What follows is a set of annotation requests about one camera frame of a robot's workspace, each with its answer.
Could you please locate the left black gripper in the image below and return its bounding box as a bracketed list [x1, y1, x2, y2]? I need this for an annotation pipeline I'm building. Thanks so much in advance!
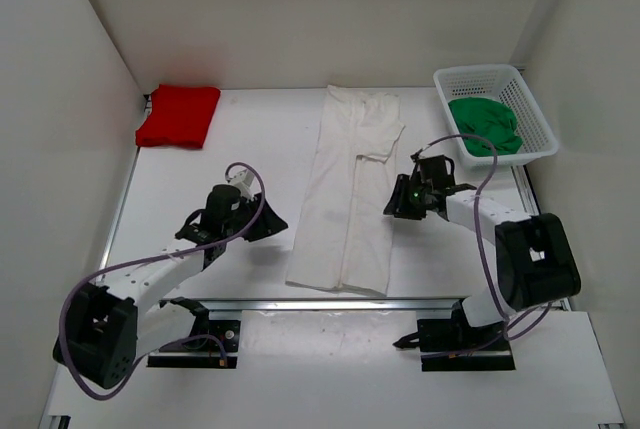
[222, 191, 287, 241]

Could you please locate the white t shirt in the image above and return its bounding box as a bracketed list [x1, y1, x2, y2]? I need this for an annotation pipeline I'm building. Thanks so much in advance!
[286, 86, 405, 295]

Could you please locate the green t shirt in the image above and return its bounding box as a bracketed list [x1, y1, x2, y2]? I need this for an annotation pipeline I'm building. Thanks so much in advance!
[448, 97, 523, 156]

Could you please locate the red t shirt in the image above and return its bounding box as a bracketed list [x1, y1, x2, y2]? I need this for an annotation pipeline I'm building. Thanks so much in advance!
[135, 84, 221, 150]

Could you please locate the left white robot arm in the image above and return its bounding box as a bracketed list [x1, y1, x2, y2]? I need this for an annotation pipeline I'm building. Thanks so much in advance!
[53, 184, 288, 391]

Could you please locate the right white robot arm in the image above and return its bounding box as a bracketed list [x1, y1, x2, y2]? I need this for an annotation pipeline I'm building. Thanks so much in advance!
[383, 153, 582, 349]

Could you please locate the white plastic basket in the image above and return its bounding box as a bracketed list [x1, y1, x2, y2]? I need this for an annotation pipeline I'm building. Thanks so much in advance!
[433, 64, 559, 166]

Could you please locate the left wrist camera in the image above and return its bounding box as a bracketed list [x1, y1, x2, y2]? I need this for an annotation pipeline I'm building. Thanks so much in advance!
[225, 169, 255, 200]

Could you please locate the aluminium table rail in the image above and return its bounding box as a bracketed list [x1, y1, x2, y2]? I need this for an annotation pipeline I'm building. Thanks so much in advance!
[149, 297, 566, 313]

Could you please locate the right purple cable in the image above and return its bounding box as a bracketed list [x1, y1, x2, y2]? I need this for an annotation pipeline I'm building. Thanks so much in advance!
[411, 134, 551, 341]

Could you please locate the purple cable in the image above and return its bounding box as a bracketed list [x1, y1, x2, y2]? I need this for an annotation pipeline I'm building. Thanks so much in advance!
[57, 162, 266, 401]
[411, 134, 551, 341]

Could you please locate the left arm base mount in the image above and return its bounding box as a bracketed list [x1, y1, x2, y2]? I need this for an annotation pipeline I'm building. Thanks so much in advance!
[147, 297, 241, 370]

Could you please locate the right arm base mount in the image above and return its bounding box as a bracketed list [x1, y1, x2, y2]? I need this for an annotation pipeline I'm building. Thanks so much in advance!
[393, 315, 516, 373]

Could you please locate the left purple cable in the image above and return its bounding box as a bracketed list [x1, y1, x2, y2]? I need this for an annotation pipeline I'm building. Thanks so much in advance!
[57, 162, 266, 401]

